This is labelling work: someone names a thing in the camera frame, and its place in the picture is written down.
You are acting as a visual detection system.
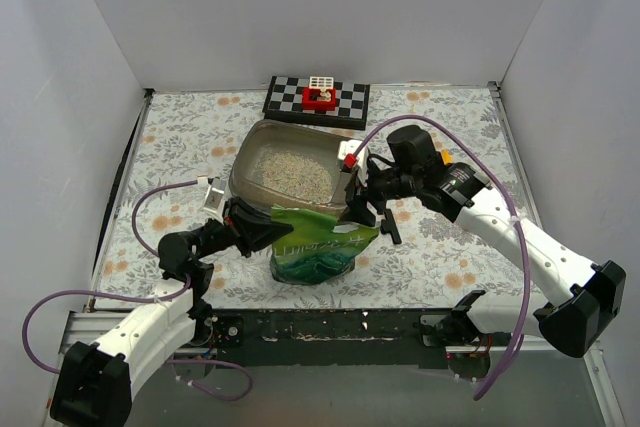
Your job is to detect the cat litter granules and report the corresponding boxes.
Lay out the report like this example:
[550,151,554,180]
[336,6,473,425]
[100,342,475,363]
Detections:
[253,150,334,203]

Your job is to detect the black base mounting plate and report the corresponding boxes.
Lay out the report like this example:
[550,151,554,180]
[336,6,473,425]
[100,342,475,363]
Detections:
[193,308,492,378]

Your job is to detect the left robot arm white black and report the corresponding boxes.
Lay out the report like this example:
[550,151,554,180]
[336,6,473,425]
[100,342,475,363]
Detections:
[50,197,294,426]

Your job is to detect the yellow plastic litter scoop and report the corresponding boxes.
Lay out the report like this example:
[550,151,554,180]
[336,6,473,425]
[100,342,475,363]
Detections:
[441,150,452,165]

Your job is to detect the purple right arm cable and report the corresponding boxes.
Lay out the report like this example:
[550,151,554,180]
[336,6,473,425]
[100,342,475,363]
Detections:
[355,114,530,401]

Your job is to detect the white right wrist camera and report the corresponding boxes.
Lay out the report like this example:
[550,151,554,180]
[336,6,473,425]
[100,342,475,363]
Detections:
[337,139,369,179]

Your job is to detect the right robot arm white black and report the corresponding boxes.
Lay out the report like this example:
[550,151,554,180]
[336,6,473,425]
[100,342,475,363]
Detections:
[337,125,626,358]

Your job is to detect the aluminium frame rail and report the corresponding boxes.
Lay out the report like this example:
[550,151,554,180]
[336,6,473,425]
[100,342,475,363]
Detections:
[487,80,626,427]

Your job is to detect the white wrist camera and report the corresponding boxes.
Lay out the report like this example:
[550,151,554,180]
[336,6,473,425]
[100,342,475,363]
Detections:
[337,139,369,179]
[196,176,227,215]

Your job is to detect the grey litter box tray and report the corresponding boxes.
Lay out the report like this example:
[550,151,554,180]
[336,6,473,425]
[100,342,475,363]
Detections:
[229,120,353,217]

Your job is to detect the black white checkerboard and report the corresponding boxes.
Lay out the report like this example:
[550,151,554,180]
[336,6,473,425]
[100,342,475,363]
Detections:
[262,76,370,130]

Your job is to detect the floral table mat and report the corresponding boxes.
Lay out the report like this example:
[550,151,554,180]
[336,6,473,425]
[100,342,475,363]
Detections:
[92,85,544,309]

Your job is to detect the red toy block box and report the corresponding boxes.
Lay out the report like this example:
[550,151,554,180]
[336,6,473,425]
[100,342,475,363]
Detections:
[301,87,337,112]

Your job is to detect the green litter bag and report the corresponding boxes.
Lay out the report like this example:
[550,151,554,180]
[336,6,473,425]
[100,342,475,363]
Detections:
[270,206,380,285]

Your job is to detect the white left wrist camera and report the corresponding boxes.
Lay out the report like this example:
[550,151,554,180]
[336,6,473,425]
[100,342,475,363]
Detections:
[196,176,227,215]

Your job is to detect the white grid toy piece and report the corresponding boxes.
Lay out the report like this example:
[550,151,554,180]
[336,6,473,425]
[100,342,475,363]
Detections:
[308,76,334,91]

